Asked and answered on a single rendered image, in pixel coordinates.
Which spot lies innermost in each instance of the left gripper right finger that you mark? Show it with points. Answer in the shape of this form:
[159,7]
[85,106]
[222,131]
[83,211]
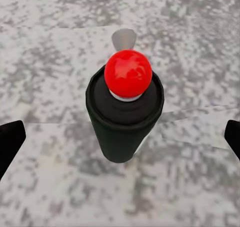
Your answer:
[232,136]

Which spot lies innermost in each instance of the insectifuge atomizer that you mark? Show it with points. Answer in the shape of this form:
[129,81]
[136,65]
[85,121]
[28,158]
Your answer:
[124,100]

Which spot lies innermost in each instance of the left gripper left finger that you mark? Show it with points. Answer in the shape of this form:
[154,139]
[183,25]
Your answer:
[12,137]

